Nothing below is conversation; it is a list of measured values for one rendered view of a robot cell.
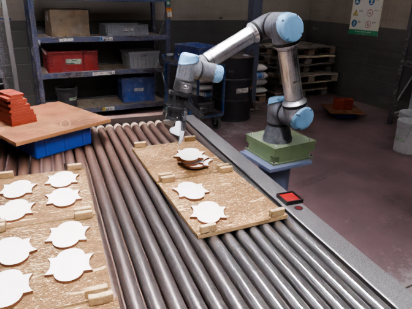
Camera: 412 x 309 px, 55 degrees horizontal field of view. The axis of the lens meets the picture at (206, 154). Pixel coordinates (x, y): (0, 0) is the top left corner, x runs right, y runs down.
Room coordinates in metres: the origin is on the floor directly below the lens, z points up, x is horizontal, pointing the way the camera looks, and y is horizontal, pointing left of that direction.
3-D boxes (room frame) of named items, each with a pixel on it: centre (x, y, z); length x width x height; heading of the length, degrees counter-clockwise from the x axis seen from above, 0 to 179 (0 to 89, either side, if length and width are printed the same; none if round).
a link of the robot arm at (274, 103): (1.93, -0.37, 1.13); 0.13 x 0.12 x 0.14; 27
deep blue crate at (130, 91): (5.88, 1.09, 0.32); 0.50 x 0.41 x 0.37; 115
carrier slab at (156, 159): (1.71, 0.13, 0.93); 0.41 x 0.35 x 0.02; 25
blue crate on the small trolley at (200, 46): (5.09, 0.15, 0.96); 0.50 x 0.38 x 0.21; 43
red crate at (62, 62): (5.44, 1.89, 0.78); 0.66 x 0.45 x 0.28; 118
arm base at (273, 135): (1.94, -0.37, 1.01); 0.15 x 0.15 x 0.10
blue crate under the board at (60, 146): (1.88, 0.80, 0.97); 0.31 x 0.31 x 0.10; 51
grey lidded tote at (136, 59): (5.88, 1.01, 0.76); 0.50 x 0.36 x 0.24; 124
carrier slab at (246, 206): (1.33, -0.05, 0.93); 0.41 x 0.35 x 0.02; 25
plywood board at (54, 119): (1.93, 0.85, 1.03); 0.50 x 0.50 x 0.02; 51
